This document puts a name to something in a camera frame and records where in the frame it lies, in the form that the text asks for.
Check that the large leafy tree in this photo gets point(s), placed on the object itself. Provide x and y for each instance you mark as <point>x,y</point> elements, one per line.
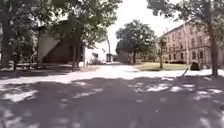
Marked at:
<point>206,23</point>
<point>135,38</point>
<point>83,20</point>

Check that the grey asphalt road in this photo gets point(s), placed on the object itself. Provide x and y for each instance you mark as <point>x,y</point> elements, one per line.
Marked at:
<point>113,103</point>

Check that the grass lawn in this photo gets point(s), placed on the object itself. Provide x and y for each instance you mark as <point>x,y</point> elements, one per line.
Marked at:
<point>156,66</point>

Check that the small slender tree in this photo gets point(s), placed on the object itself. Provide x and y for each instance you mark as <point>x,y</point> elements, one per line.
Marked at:
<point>161,50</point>

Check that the pale building with dark roof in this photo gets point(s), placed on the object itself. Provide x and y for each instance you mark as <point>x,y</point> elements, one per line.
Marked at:
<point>55,50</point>

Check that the long beige brick building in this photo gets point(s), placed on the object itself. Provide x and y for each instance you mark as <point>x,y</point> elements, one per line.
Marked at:
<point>186,45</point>

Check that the dark bin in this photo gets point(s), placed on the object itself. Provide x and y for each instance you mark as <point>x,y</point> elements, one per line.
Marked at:
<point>194,65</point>

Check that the group of shady trees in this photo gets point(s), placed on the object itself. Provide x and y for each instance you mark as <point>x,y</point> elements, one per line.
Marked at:
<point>16,33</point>

